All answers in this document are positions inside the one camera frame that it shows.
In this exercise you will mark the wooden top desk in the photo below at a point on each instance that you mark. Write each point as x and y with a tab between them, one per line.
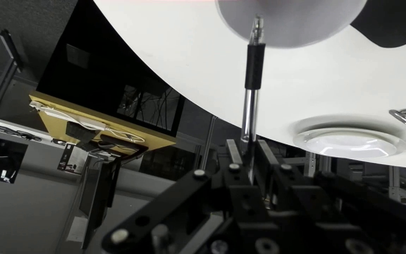
95	61

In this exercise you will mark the black table mat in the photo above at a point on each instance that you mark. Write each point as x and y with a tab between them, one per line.
395	21

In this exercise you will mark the small white plate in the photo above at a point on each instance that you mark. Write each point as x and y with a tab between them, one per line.
348	136

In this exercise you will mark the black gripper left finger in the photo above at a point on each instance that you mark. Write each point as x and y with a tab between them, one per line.
239	188

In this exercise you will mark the white mug dark inside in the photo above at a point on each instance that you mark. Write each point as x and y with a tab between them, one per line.
292	21

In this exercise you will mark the large white plate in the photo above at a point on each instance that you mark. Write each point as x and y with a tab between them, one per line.
348	141

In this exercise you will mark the black and silver pen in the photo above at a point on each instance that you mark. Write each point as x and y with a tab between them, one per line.
254	85

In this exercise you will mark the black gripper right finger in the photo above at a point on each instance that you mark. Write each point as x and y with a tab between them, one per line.
271	184

